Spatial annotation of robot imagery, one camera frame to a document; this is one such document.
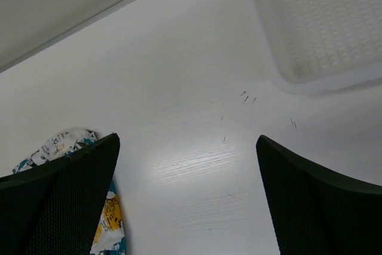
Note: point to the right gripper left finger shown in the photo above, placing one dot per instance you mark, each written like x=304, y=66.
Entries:
x=55, y=208

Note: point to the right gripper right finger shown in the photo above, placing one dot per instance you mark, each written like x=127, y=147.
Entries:
x=316, y=210

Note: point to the patterned white blue yellow shorts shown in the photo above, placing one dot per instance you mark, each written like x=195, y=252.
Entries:
x=110, y=236

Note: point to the white plastic basket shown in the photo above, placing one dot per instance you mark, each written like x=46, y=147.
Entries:
x=316, y=46

